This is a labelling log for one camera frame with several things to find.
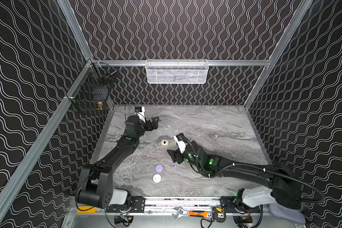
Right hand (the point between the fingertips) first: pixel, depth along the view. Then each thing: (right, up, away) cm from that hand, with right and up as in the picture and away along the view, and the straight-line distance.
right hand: (172, 147), depth 77 cm
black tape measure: (+22, -31, -8) cm, 39 cm away
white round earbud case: (-9, -19, +5) cm, 22 cm away
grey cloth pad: (+54, -31, -7) cm, 62 cm away
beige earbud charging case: (-5, 0, +20) cm, 20 cm away
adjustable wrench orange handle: (+4, -32, -5) cm, 33 cm away
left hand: (-9, +16, +7) cm, 20 cm away
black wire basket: (-52, +33, +15) cm, 63 cm away
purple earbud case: (-8, -14, +9) cm, 19 cm away
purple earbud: (+2, -14, +10) cm, 17 cm away
